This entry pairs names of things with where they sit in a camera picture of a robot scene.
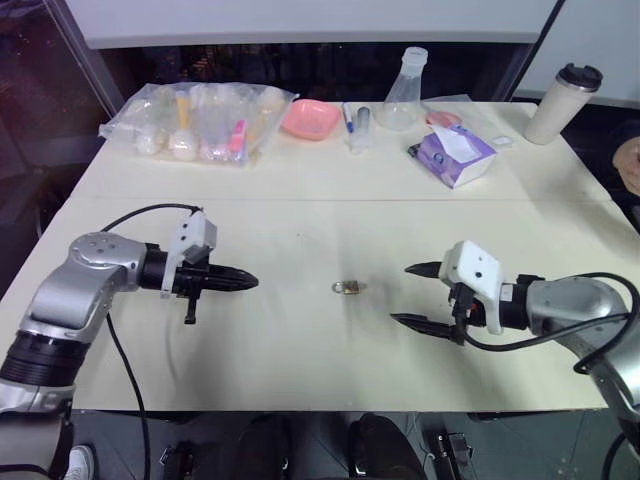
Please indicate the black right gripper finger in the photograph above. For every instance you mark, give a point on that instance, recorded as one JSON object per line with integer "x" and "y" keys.
{"x": 430, "y": 327}
{"x": 427, "y": 270}

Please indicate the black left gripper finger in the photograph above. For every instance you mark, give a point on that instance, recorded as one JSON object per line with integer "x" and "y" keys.
{"x": 230, "y": 274}
{"x": 230, "y": 286}

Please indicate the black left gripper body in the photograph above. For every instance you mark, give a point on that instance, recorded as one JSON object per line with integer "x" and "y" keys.
{"x": 192, "y": 280}

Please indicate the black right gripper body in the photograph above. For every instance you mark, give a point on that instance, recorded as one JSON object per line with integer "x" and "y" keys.
{"x": 467, "y": 307}

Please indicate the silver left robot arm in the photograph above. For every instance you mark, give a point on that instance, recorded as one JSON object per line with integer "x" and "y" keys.
{"x": 75, "y": 290}

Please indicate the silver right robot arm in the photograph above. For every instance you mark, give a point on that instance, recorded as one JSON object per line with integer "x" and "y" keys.
{"x": 575, "y": 305}

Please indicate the bystander bare hand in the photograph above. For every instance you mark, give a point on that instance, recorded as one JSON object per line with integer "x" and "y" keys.
{"x": 629, "y": 165}

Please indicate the small brass padlock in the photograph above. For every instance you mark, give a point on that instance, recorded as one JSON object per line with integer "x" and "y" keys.
{"x": 350, "y": 287}

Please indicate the purple tissue pack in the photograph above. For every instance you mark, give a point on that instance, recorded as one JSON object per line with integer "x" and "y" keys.
{"x": 450, "y": 160}

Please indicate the black table caster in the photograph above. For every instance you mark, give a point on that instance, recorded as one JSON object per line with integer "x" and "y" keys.
{"x": 176, "y": 462}
{"x": 454, "y": 452}

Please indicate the dark rounded shape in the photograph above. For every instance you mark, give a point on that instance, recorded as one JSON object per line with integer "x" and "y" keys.
{"x": 382, "y": 447}

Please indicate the white round ball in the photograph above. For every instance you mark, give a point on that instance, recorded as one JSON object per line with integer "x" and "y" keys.
{"x": 151, "y": 142}
{"x": 183, "y": 145}

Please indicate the pink small packet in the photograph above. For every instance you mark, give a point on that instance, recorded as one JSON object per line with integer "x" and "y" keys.
{"x": 238, "y": 136}

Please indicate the small white packet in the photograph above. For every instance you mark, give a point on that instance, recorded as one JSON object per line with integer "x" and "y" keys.
{"x": 503, "y": 140}

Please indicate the clear plastic bag of items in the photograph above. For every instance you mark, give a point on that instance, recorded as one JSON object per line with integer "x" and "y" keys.
{"x": 215, "y": 120}

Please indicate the small clear vial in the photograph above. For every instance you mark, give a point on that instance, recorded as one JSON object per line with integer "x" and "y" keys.
{"x": 361, "y": 130}

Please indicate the yellow tube in bag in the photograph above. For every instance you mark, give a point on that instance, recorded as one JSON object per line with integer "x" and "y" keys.
{"x": 182, "y": 110}

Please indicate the clear conical flask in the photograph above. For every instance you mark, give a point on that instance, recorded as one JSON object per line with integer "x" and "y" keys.
{"x": 402, "y": 100}

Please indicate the white and blue pen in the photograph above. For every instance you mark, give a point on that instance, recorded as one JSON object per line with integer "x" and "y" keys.
{"x": 348, "y": 117}

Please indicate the pink plastic bowl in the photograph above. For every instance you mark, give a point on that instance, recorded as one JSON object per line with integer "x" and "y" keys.
{"x": 310, "y": 120}

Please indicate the beige cup with black lid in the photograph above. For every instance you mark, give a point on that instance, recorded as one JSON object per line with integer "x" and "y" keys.
{"x": 555, "y": 110}

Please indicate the white shoe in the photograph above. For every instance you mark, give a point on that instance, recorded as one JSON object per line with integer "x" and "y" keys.
{"x": 81, "y": 462}

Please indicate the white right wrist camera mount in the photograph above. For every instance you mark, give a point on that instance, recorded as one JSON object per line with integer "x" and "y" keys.
{"x": 475, "y": 265}

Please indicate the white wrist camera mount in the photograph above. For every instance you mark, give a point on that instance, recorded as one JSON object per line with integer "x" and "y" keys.
{"x": 475, "y": 265}
{"x": 192, "y": 231}

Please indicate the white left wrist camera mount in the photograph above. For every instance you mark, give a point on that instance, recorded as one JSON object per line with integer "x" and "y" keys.
{"x": 192, "y": 231}

